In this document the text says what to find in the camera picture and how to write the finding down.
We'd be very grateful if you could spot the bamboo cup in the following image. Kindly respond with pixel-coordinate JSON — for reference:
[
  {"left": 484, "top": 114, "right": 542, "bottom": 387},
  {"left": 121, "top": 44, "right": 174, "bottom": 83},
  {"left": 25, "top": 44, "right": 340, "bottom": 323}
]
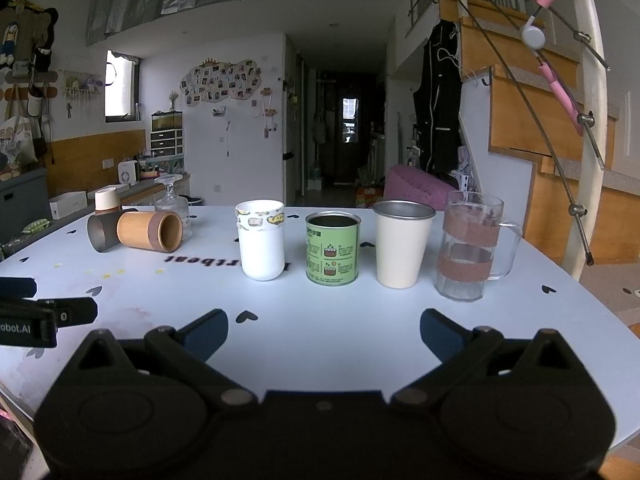
[{"left": 116, "top": 210, "right": 184, "bottom": 254}]

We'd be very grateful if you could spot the white wall rack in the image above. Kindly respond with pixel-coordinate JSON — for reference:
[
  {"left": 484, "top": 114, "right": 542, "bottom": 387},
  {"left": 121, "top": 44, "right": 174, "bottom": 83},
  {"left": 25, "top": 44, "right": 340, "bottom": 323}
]
[{"left": 62, "top": 71, "right": 104, "bottom": 107}]

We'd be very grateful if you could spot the clear ribbed glass goblet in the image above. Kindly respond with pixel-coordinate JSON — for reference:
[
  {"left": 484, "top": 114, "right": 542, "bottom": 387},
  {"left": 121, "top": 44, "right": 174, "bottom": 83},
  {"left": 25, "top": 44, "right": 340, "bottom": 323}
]
[{"left": 153, "top": 174, "right": 194, "bottom": 241}]

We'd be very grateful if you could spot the pink bean bag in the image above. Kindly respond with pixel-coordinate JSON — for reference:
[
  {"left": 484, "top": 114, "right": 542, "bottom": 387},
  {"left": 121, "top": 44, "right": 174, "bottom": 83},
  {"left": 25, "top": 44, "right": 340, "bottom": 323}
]
[{"left": 383, "top": 163, "right": 467, "bottom": 211}]

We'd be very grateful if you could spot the plush toy wall hanging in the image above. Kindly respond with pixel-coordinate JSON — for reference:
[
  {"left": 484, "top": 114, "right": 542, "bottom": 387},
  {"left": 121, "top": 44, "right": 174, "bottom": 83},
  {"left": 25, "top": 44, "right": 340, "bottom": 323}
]
[{"left": 0, "top": 0, "right": 59, "bottom": 77}]

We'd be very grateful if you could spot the dark grey cup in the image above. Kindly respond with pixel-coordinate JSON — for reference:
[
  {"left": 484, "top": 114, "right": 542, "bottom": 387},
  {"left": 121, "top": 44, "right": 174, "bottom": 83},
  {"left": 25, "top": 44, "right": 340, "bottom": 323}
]
[{"left": 86, "top": 208, "right": 139, "bottom": 253}]

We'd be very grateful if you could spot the white cardboard box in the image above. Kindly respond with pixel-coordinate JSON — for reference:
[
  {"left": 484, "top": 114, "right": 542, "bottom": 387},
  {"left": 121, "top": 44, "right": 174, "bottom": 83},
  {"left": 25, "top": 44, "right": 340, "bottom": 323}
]
[{"left": 48, "top": 190, "right": 89, "bottom": 220}]

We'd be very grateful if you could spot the cream metal cup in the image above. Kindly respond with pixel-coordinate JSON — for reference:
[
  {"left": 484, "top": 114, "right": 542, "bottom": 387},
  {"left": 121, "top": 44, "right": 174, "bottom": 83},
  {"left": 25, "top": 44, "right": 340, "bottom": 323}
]
[{"left": 372, "top": 199, "right": 437, "bottom": 290}]

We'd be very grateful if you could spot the small drawer unit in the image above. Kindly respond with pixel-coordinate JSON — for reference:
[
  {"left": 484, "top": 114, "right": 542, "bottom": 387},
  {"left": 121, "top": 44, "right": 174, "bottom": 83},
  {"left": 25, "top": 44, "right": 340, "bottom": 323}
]
[{"left": 149, "top": 128, "right": 184, "bottom": 159}]

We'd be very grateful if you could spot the printed tote bag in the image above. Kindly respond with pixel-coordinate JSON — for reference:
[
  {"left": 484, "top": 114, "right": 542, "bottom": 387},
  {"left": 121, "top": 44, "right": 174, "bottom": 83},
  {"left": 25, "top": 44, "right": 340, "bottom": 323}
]
[{"left": 0, "top": 115, "right": 39, "bottom": 171}]

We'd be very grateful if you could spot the red box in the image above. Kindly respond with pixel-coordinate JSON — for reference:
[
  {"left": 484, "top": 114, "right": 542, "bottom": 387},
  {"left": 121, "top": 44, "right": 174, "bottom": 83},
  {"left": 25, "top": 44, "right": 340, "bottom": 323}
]
[{"left": 355, "top": 184, "right": 385, "bottom": 209}]

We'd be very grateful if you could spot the white stair post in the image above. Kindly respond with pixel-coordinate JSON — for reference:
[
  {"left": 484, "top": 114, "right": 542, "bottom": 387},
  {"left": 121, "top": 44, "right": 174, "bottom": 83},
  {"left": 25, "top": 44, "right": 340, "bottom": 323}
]
[{"left": 564, "top": 0, "right": 609, "bottom": 282}]

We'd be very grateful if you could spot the round white device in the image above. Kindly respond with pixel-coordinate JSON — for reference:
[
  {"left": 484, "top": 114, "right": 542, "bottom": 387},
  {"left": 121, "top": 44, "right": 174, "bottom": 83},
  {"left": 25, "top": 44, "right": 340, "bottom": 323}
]
[{"left": 520, "top": 24, "right": 547, "bottom": 50}]

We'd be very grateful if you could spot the green tin can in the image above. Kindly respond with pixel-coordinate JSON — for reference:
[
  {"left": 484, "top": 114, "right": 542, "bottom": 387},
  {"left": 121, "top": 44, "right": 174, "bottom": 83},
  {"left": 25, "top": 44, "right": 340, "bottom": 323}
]
[{"left": 304, "top": 211, "right": 362, "bottom": 286}]

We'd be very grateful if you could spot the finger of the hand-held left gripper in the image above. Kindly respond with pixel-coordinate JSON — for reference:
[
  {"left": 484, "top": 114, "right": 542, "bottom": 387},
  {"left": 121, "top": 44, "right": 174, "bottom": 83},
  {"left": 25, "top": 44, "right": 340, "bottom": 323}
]
[
  {"left": 30, "top": 296, "right": 99, "bottom": 328},
  {"left": 0, "top": 278, "right": 38, "bottom": 300}
]

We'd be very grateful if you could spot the window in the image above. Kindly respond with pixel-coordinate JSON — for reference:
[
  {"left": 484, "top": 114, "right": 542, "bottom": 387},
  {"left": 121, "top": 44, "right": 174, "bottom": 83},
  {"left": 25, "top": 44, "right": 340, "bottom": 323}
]
[{"left": 104, "top": 49, "right": 142, "bottom": 123}]

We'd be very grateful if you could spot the small white brown cup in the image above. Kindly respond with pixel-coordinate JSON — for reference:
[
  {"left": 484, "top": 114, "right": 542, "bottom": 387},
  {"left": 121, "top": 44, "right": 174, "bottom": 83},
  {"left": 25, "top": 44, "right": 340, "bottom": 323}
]
[{"left": 94, "top": 186, "right": 121, "bottom": 214}]

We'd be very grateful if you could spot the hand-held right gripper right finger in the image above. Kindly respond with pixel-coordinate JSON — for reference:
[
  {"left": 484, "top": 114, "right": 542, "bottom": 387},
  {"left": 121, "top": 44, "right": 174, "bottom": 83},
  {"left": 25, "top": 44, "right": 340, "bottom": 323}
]
[{"left": 395, "top": 308, "right": 583, "bottom": 406}]

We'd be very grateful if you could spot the wooden staircase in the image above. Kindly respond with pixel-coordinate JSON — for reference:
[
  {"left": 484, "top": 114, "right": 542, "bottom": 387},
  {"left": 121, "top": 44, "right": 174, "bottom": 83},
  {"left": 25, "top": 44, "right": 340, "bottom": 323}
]
[{"left": 438, "top": 0, "right": 640, "bottom": 267}]

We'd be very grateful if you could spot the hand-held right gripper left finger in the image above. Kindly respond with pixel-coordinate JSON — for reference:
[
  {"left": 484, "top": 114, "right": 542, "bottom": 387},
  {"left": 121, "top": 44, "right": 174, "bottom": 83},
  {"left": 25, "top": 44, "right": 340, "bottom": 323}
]
[{"left": 67, "top": 308, "right": 258, "bottom": 407}]

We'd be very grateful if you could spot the grey cabinet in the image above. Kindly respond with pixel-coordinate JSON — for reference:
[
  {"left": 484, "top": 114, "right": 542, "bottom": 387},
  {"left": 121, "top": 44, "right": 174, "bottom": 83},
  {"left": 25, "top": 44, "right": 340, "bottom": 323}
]
[{"left": 0, "top": 167, "right": 51, "bottom": 248}]

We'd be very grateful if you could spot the black hanging coat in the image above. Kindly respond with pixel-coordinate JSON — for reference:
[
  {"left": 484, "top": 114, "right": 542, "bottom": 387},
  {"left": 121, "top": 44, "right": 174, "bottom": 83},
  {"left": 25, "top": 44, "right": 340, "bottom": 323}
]
[{"left": 412, "top": 19, "right": 464, "bottom": 177}]

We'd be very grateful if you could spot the white cup with printed band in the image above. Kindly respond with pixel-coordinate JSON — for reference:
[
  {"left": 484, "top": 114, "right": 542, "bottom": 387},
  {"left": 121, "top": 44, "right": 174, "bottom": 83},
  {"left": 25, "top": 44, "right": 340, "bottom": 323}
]
[{"left": 235, "top": 199, "right": 286, "bottom": 282}]

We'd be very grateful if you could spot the glass mug with brown bands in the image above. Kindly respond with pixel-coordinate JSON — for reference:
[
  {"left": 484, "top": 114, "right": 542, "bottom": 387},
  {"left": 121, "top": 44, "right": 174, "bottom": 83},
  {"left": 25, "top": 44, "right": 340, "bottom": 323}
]
[{"left": 433, "top": 190, "right": 524, "bottom": 303}]

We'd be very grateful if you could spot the glass fish tank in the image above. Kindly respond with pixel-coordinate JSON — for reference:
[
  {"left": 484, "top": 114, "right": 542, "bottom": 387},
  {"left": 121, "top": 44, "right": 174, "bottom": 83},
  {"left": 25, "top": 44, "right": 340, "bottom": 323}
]
[{"left": 151, "top": 111, "right": 184, "bottom": 131}]

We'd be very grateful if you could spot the cloud-shaped photo collage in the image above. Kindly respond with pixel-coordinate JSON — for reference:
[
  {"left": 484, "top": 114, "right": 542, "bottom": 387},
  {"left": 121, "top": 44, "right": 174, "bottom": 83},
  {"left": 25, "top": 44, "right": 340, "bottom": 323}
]
[{"left": 179, "top": 59, "right": 262, "bottom": 107}]

